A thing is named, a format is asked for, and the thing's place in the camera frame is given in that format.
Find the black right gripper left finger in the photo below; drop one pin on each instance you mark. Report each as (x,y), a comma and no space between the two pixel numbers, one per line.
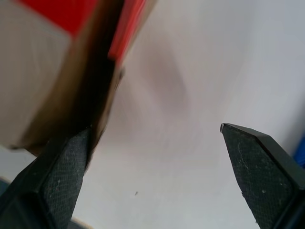
(59,181)

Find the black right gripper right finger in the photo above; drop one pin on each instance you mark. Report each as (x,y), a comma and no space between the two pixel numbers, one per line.
(262,181)

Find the blue box cutter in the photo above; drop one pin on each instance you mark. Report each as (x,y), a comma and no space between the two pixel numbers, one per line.
(301,155)

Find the brown cardboard box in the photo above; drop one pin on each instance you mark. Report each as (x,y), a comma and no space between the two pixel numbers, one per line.
(31,71)

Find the red tape patch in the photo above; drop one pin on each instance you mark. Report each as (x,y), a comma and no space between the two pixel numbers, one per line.
(59,14)

